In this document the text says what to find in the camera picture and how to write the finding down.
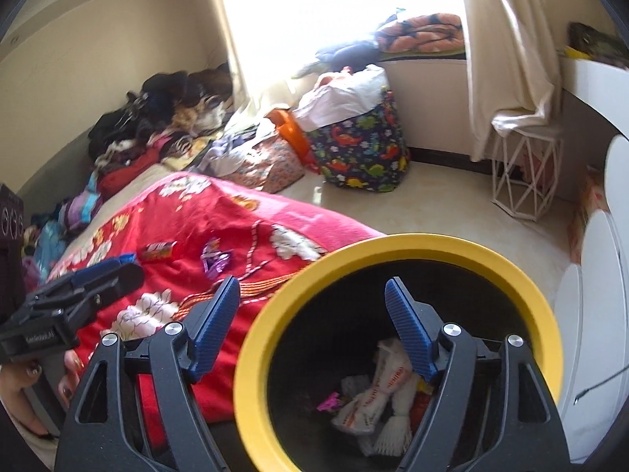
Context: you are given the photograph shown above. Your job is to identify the orange plastic bag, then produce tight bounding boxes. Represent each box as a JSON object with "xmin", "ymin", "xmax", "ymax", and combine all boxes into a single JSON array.
[{"xmin": 265, "ymin": 108, "xmax": 315, "ymax": 166}]

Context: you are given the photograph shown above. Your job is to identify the striped purple cloth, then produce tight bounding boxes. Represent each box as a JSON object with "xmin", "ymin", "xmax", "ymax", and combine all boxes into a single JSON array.
[{"xmin": 57, "ymin": 171, "xmax": 102, "ymax": 232}]

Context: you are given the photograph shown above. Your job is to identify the white foam net bundle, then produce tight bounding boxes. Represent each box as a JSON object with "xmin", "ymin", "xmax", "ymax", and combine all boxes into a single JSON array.
[{"xmin": 373, "ymin": 372, "xmax": 421, "ymax": 457}]

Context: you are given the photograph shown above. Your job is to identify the white printed plastic bag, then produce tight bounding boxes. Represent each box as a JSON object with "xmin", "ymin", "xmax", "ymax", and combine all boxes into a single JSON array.
[{"xmin": 331, "ymin": 338, "xmax": 413, "ymax": 437}]

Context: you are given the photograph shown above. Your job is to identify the cream curtain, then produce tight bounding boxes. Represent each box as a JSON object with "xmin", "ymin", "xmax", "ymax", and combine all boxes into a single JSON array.
[
  {"xmin": 463, "ymin": 0, "xmax": 562, "ymax": 162},
  {"xmin": 212, "ymin": 0, "xmax": 293, "ymax": 131}
]

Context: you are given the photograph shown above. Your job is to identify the dinosaur print laundry basket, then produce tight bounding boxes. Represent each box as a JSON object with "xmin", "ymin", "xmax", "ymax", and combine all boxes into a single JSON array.
[{"xmin": 306, "ymin": 87, "xmax": 410, "ymax": 193}]

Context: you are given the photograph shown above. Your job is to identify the floral pink fabric bag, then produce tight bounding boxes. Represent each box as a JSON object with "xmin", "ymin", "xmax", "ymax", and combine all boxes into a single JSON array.
[{"xmin": 223, "ymin": 134, "xmax": 305, "ymax": 194}]

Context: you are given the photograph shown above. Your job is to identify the dark blue clothes on sill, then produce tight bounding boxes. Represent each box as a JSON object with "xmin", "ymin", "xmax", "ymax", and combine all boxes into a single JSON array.
[{"xmin": 316, "ymin": 41, "xmax": 381, "ymax": 72}]

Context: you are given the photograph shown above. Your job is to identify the left hand painted nails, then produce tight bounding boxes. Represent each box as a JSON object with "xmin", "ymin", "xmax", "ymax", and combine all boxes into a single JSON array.
[{"xmin": 1, "ymin": 350, "xmax": 84, "ymax": 437}]

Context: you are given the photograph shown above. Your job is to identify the left cream curtain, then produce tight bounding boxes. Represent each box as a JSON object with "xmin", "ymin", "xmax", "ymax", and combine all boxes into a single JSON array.
[{"xmin": 212, "ymin": 0, "xmax": 293, "ymax": 131}]

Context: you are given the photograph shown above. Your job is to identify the right cream curtain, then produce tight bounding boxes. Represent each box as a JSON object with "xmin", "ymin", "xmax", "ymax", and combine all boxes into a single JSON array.
[{"xmin": 463, "ymin": 0, "xmax": 562, "ymax": 162}]

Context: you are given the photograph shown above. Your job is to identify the white bag in basket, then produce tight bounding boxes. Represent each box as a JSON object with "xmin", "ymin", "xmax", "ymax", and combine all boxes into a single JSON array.
[{"xmin": 292, "ymin": 64, "xmax": 389, "ymax": 132}]

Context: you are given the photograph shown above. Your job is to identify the red plastic bag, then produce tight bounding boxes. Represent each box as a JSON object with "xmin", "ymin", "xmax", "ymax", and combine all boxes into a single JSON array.
[{"xmin": 409, "ymin": 391, "xmax": 432, "ymax": 430}]

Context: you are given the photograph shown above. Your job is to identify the white wire side table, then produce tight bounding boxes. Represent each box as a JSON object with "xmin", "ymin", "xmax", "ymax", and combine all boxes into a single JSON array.
[{"xmin": 490, "ymin": 126, "xmax": 564, "ymax": 222}]

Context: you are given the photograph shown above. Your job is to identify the dark bag on desk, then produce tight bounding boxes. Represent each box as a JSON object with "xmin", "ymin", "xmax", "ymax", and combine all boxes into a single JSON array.
[{"xmin": 567, "ymin": 21, "xmax": 628, "ymax": 67}]

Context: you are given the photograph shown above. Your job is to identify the orange patterned folded blanket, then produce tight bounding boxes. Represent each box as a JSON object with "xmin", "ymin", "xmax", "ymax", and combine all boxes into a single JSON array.
[{"xmin": 374, "ymin": 13, "xmax": 465, "ymax": 54}]

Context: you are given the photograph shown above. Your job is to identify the white round chair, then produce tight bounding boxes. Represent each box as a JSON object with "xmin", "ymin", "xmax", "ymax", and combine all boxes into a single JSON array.
[{"xmin": 554, "ymin": 135, "xmax": 628, "ymax": 463}]

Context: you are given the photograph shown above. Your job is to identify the yellow rimmed black trash bin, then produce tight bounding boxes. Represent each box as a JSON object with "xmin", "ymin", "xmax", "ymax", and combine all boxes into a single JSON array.
[{"xmin": 235, "ymin": 234, "xmax": 569, "ymax": 471}]

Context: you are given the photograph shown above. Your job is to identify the white vanity desk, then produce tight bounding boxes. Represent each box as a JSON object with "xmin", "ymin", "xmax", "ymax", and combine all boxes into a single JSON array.
[{"xmin": 557, "ymin": 57, "xmax": 628, "ymax": 201}]

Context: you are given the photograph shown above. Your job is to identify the purple foil wrapper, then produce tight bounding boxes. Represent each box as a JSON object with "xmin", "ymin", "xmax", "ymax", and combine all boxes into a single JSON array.
[{"xmin": 200, "ymin": 238, "xmax": 232, "ymax": 281}]

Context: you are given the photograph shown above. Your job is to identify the red floral bed blanket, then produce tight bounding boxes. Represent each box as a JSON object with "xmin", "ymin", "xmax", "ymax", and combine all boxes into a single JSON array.
[{"xmin": 50, "ymin": 174, "xmax": 379, "ymax": 424}]

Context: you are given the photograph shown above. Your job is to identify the pile of dark clothes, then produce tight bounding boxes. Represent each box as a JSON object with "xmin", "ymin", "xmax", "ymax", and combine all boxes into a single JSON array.
[{"xmin": 87, "ymin": 62, "xmax": 234, "ymax": 161}]

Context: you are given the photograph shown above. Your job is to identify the red colourful candy tube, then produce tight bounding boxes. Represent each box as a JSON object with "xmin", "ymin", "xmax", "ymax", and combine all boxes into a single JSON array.
[{"xmin": 138, "ymin": 241, "xmax": 178, "ymax": 263}]

